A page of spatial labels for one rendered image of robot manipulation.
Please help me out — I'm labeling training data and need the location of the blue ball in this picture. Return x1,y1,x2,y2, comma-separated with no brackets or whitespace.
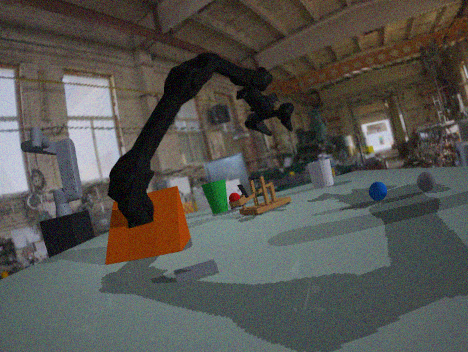
369,181,387,201

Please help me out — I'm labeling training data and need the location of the red ball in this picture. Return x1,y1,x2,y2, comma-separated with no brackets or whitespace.
229,193,240,202

